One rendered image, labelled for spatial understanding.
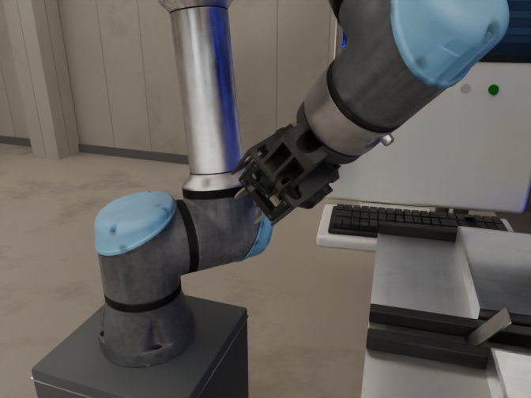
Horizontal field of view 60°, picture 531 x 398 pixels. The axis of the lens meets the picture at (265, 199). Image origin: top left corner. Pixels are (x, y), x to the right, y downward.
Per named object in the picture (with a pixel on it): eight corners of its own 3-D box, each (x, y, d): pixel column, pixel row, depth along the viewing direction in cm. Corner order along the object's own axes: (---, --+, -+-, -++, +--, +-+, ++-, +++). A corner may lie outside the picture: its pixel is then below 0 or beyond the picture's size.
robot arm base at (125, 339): (79, 354, 71) (68, 299, 67) (135, 300, 84) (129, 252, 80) (165, 377, 66) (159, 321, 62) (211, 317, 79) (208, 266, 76)
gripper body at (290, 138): (226, 173, 48) (273, 110, 38) (280, 139, 53) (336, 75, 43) (271, 231, 48) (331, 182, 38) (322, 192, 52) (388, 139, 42)
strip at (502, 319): (498, 345, 59) (507, 306, 57) (502, 361, 57) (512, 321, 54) (386, 325, 63) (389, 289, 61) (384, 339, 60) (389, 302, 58)
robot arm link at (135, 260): (96, 273, 74) (83, 195, 69) (177, 254, 79) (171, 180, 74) (110, 314, 64) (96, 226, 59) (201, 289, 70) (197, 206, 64)
